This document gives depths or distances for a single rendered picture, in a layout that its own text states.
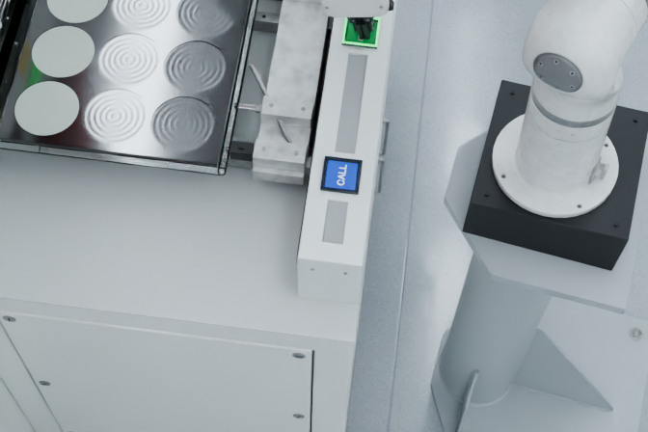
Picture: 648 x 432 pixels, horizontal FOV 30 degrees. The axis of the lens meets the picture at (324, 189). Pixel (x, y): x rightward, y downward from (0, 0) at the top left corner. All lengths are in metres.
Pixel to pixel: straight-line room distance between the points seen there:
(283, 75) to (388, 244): 0.92
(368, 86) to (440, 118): 1.13
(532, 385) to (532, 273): 0.80
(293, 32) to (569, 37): 0.65
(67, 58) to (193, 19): 0.21
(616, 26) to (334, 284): 0.57
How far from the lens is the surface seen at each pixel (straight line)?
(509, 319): 2.22
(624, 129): 1.93
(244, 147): 1.86
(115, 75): 1.96
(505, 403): 2.67
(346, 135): 1.81
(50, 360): 2.12
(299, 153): 1.85
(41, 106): 1.95
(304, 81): 1.96
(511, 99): 1.93
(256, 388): 2.07
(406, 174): 2.89
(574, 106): 1.64
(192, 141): 1.88
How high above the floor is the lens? 2.51
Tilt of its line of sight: 62 degrees down
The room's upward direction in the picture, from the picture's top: 2 degrees clockwise
